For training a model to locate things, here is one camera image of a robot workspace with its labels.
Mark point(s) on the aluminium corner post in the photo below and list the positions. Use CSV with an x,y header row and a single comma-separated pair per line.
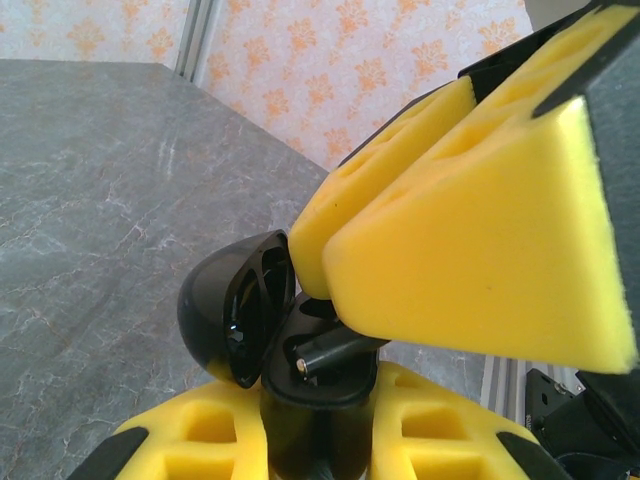
x,y
197,40

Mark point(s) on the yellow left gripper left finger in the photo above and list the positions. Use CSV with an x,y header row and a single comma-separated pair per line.
x,y
200,450

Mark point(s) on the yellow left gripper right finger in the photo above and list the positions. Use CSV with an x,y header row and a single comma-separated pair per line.
x,y
440,445

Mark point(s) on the black glossy charging case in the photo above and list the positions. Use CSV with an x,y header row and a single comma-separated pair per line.
x,y
210,305

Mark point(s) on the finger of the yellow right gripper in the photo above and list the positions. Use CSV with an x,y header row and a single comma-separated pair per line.
x,y
350,200
475,260

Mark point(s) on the long aluminium base rail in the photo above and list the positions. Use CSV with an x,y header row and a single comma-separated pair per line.
x,y
505,385

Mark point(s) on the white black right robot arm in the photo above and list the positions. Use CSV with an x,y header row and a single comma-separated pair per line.
x,y
600,440

